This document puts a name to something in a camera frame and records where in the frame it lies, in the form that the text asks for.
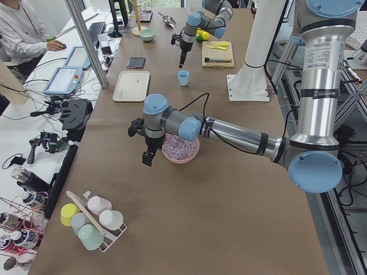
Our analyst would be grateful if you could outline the mint cup on rack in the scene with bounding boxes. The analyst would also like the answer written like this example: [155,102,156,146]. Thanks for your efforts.
[78,224,104,250]

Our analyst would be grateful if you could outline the mint green bowl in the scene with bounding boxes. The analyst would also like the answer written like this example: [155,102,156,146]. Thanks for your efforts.
[139,28,155,42]

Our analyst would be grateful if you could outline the seated person in white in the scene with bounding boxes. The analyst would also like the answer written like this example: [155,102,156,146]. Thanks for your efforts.
[1,1,67,76]

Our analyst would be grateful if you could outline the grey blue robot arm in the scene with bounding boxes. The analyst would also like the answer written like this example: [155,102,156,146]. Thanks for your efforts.
[128,1,362,193]

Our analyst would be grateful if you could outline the metal scoop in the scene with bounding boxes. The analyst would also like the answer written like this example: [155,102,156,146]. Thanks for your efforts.
[158,12,177,28]

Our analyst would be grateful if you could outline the wooden cutting board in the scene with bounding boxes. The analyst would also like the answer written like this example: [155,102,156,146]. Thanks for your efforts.
[202,41,235,69]

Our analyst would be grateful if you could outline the second grey blue robot arm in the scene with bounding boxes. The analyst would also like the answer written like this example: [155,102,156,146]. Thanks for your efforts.
[171,0,233,68]

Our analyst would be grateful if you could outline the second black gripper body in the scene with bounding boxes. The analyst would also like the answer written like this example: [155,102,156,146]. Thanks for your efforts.
[171,33,192,63]

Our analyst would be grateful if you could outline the steel muddler black tip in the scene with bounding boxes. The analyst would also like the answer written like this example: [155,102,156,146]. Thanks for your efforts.
[204,57,232,63]

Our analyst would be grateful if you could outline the light blue cup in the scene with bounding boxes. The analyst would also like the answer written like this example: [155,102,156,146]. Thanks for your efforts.
[177,70,190,87]

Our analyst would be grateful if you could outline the cream rabbit tray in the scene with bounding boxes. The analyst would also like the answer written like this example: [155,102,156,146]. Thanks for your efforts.
[112,70,150,102]

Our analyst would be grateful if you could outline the aluminium frame post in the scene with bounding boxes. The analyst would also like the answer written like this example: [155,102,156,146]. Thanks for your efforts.
[65,0,107,88]

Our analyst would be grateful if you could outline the pink bowl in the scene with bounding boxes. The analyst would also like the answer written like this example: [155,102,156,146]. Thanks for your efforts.
[161,133,201,164]

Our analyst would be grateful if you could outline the pile of clear ice cubes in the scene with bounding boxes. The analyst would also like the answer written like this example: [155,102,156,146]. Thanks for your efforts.
[163,134,199,160]

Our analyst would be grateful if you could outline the grey folded cloth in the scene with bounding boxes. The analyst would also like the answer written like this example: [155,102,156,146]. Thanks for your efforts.
[127,57,146,69]

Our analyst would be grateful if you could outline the black thermos bottle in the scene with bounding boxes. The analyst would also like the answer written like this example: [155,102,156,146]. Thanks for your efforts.
[11,167,50,193]

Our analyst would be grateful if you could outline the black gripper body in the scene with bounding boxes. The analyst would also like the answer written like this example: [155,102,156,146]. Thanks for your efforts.
[128,116,165,153]

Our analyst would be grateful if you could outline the blue teach pendant near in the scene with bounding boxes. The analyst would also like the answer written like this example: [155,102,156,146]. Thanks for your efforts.
[43,66,83,95]

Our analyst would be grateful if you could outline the black keyboard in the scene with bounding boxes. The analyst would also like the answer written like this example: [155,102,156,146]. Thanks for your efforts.
[88,22,106,47]

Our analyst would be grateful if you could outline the white cup on rack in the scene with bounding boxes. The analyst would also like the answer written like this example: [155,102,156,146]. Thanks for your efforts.
[99,210,124,230]

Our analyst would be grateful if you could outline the black mount plate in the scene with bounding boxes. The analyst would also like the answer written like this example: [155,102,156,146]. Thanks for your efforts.
[59,99,93,142]

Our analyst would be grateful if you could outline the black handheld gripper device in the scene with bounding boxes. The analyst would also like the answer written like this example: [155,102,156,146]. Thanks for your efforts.
[27,131,69,164]

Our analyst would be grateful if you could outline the blue teach pendant far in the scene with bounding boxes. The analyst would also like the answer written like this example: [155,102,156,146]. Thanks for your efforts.
[64,46,91,70]

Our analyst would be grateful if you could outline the grey cup on rack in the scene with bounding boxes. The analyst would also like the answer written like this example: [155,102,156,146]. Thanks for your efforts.
[71,212,90,235]

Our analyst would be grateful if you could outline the pink cup on rack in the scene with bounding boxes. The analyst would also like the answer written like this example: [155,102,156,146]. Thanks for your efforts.
[87,195,112,216]

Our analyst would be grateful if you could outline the yellow plastic knife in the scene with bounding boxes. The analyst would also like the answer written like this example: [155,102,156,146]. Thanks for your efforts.
[205,45,227,50]

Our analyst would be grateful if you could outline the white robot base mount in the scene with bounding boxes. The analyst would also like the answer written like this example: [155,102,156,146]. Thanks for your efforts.
[227,0,287,101]

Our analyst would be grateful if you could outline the blue teach pendant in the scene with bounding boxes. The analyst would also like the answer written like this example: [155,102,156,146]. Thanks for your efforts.
[64,46,91,70]
[43,66,83,95]

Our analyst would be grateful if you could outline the wooden stand with round base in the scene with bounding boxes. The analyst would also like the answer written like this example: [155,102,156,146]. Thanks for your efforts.
[129,0,147,37]

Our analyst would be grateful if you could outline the yellow lemon near board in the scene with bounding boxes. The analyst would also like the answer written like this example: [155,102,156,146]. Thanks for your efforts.
[201,32,210,41]

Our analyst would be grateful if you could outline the lemon half upper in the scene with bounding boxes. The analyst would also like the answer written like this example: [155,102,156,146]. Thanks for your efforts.
[220,41,228,48]

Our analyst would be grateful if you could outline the yellow cup on rack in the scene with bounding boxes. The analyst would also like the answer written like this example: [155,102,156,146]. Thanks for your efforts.
[60,203,80,226]

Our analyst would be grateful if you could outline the white wire cup rack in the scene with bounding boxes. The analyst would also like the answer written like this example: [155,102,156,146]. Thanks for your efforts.
[66,191,127,252]

